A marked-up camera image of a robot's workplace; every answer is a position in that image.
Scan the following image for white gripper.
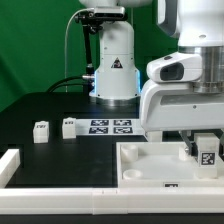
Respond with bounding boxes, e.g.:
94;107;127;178
139;80;224;157

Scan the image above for white U-shaped fence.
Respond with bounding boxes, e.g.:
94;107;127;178
0;149;224;215

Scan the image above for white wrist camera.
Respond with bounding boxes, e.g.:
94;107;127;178
147;52;202;83

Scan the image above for fiducial marker sheet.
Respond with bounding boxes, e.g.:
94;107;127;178
76;119;144;136

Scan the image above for white square tabletop part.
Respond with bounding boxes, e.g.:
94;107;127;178
116;142;224;188

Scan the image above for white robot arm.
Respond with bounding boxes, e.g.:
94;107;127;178
80;0;224;154

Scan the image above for black base cables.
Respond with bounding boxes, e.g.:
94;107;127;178
45;75;93;94

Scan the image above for grey cable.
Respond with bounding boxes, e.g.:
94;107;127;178
63;7;88;94

